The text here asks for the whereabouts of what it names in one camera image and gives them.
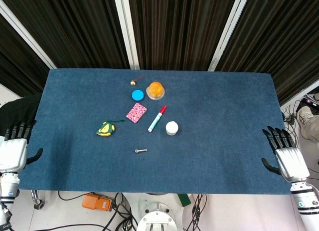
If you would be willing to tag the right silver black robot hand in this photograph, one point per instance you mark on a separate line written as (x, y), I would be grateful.
(289, 161)

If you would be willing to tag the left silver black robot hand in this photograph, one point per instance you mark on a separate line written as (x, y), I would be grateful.
(13, 151)

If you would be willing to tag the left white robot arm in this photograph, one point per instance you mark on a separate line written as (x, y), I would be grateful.
(7, 198)

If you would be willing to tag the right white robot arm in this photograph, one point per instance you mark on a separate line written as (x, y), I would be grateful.
(306, 203)

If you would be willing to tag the silver bolt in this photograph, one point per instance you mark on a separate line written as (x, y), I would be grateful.
(140, 150)

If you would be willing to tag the white sneaker shoe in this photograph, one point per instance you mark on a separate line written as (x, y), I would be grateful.
(304, 121)

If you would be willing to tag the table caster wheel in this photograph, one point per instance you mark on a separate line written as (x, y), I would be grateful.
(38, 203)

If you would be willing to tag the yellow green toy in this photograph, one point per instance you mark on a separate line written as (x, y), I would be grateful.
(106, 128)

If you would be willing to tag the orange foot pedal box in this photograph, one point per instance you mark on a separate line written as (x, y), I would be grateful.
(97, 202)

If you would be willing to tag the green black flat tool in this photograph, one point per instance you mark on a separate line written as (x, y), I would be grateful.
(184, 199)

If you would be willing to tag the white round jar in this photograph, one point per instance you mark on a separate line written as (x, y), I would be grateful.
(172, 128)

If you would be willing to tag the pink patterned card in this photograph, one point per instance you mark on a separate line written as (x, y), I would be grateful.
(136, 112)

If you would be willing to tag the blue round lid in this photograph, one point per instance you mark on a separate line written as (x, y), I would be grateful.
(137, 95)

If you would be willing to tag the blue felt table cover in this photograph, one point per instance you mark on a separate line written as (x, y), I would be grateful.
(154, 131)

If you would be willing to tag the red capped white marker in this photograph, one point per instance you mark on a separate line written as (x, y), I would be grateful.
(156, 119)

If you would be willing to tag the white robot torso base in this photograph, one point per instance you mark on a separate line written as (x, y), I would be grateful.
(157, 219)

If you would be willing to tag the orange ball in clear cup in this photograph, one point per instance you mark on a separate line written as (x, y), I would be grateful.
(155, 90)

